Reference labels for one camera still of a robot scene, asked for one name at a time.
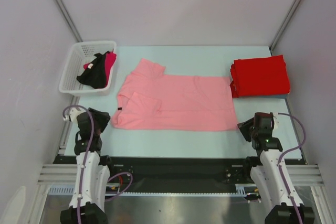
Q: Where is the pink t shirt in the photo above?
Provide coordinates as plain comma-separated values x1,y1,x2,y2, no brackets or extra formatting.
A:
112,59,238,131

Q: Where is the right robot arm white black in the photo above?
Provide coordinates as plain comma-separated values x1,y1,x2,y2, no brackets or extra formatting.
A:
237,112,315,223

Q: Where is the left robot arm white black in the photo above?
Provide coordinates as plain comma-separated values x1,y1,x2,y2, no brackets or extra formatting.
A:
60,105,116,223

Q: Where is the black t shirt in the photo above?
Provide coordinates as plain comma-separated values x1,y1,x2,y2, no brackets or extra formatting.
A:
76,51,109,89

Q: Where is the red folded t shirt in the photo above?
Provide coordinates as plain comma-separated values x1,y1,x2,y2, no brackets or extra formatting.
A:
230,55,290,98

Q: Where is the magenta t shirt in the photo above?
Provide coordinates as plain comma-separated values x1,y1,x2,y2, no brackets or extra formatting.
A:
83,51,117,84

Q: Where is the white plastic basket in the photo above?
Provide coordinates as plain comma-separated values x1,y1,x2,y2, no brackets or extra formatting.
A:
59,40,117,97

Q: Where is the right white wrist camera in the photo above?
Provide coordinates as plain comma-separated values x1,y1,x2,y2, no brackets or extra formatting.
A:
271,112,279,130

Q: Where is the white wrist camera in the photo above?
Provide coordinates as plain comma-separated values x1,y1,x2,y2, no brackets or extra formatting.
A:
271,112,279,130
62,106,85,124

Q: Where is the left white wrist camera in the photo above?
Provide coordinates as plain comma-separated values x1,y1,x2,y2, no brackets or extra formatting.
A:
62,106,85,124

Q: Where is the white slotted cable duct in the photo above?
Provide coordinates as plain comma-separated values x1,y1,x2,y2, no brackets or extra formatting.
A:
48,185,260,197

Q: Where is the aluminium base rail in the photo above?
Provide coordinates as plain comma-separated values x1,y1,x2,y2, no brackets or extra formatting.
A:
38,164,323,186

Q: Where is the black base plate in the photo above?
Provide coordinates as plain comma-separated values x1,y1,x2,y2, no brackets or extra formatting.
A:
52,156,266,194

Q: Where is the left aluminium frame post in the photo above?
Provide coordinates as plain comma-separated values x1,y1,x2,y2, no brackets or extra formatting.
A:
53,0,83,42

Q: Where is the aluminium frame post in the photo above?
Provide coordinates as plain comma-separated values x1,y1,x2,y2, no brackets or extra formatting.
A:
269,0,303,55
53,0,83,42

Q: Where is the right aluminium frame post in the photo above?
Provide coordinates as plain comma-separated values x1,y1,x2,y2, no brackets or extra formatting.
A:
269,0,303,55

